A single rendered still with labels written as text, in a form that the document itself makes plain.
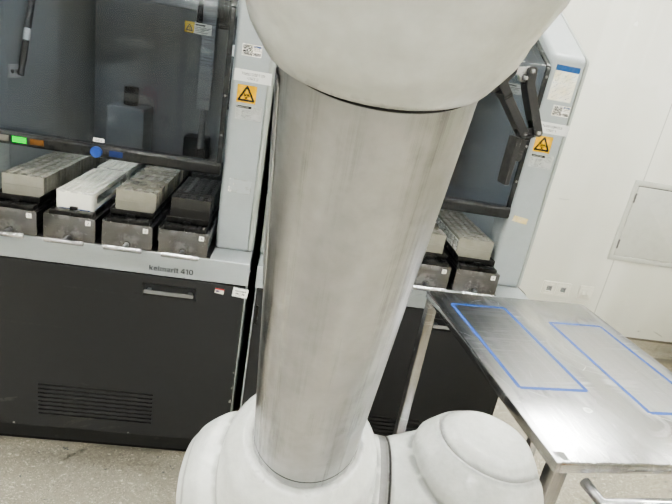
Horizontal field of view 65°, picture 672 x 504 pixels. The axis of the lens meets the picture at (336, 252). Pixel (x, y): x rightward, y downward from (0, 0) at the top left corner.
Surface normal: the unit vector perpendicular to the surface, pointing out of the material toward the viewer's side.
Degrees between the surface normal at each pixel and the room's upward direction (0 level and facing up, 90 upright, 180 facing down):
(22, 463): 0
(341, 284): 113
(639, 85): 90
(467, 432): 10
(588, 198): 90
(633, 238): 90
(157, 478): 0
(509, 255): 90
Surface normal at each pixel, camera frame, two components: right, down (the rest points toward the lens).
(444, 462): -0.43, -0.56
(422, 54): 0.07, 0.76
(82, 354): 0.07, 0.35
